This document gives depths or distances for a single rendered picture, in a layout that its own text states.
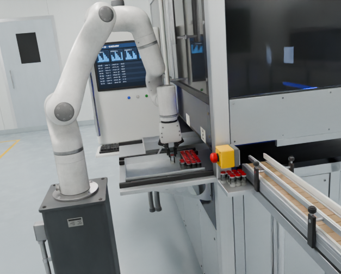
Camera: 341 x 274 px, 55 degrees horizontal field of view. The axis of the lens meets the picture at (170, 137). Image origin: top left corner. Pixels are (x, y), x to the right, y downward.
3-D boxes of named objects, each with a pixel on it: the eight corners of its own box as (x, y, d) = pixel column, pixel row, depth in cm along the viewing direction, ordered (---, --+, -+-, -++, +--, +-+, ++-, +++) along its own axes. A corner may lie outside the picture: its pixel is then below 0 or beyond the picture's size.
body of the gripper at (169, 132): (178, 115, 155) (180, 138, 158) (156, 118, 154) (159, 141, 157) (181, 118, 148) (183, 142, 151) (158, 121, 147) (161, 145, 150)
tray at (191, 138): (198, 136, 200) (197, 130, 199) (209, 148, 175) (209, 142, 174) (142, 143, 196) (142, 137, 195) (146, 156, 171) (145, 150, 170)
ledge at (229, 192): (249, 179, 137) (249, 175, 137) (262, 192, 125) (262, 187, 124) (217, 184, 135) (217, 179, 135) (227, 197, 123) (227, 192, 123)
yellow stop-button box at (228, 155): (233, 160, 132) (232, 143, 130) (239, 166, 125) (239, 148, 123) (215, 163, 131) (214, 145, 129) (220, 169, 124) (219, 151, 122)
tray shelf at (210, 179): (196, 137, 205) (196, 134, 205) (234, 179, 138) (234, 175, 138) (119, 147, 199) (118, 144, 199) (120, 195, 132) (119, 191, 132)
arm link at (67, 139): (55, 157, 128) (43, 97, 122) (50, 146, 144) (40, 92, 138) (86, 151, 132) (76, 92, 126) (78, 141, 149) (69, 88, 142)
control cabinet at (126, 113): (166, 130, 251) (156, 23, 230) (169, 137, 232) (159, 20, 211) (99, 138, 246) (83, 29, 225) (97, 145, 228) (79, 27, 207)
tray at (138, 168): (192, 156, 166) (192, 149, 165) (205, 174, 141) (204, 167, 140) (125, 164, 162) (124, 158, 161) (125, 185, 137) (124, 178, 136)
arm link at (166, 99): (155, 113, 154) (163, 117, 145) (153, 85, 150) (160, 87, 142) (172, 111, 157) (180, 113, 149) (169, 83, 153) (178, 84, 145)
